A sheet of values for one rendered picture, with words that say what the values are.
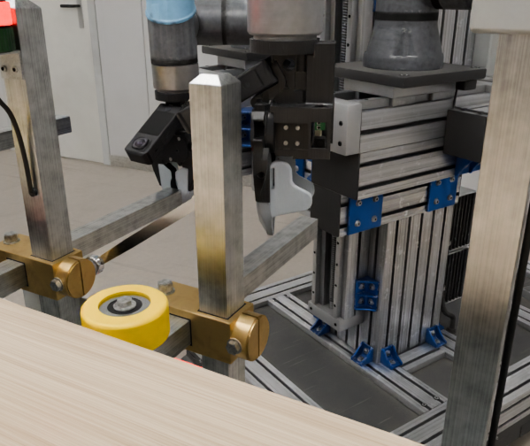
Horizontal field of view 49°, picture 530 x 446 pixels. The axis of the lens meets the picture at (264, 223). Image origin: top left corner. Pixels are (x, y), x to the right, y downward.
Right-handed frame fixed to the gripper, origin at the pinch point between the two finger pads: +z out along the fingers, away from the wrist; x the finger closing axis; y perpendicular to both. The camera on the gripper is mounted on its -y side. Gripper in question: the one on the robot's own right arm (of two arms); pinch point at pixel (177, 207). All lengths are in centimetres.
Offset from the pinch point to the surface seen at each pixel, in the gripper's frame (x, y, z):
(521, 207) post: -56, -32, -22
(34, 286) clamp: -2.6, -33.5, -1.8
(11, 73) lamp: -3.9, -32.3, -27.8
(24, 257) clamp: -1.6, -33.3, -5.6
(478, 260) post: -54, -32, -17
